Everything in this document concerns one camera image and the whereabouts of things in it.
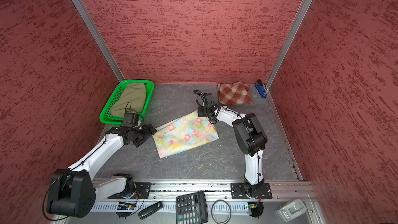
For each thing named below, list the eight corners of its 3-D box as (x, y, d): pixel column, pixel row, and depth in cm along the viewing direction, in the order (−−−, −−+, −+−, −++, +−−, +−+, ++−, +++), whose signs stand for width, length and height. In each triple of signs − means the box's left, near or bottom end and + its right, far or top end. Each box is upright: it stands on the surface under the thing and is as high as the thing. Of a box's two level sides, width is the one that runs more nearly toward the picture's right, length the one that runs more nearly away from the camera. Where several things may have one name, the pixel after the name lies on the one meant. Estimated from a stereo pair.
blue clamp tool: (258, 97, 116) (259, 94, 113) (253, 82, 126) (255, 79, 123) (265, 97, 116) (267, 94, 113) (260, 82, 126) (261, 79, 123)
